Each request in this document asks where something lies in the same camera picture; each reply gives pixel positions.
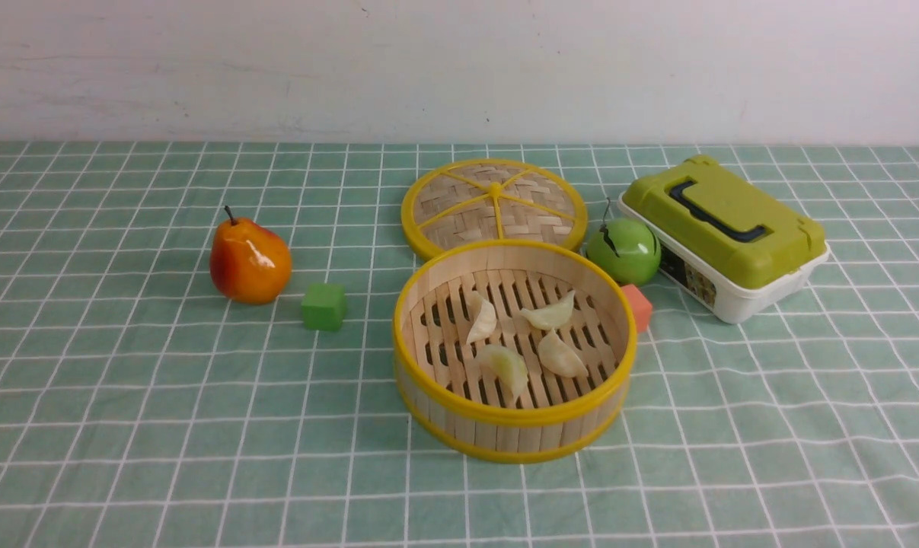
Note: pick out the green apple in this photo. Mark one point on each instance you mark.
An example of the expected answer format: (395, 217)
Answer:
(625, 249)

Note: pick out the woven bamboo steamer lid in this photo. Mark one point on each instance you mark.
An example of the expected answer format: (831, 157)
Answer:
(489, 199)

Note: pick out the orange red pear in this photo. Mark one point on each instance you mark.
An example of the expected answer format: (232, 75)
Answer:
(249, 264)

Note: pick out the orange cube block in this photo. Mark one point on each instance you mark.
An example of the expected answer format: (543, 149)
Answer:
(641, 307)

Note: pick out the green lid white lunch box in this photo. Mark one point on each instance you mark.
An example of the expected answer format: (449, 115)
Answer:
(734, 247)

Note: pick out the green cube block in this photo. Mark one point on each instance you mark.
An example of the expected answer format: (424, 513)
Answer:
(324, 307)

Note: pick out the bamboo steamer tray yellow rim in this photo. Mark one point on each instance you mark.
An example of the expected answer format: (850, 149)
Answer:
(454, 396)

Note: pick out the yellowish dumpling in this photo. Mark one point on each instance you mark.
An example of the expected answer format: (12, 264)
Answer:
(507, 365)

